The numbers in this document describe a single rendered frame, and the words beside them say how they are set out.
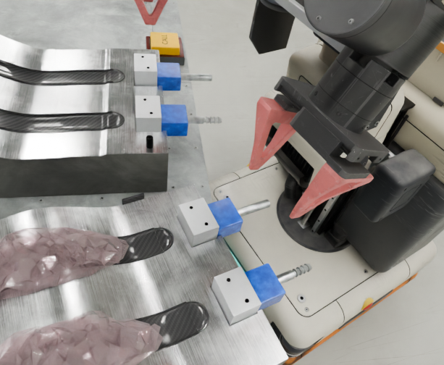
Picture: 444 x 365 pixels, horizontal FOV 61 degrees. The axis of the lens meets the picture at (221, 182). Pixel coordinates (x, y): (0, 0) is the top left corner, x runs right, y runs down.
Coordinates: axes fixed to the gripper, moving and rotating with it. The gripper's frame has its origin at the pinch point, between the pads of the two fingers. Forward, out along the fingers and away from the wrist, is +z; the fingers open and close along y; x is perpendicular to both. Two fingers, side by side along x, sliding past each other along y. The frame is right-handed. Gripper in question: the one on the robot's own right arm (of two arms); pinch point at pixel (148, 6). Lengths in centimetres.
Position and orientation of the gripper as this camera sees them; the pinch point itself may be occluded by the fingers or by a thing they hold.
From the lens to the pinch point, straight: 60.6
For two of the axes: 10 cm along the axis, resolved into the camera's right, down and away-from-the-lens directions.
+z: -1.5, 6.4, 7.5
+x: 9.8, -0.3, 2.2
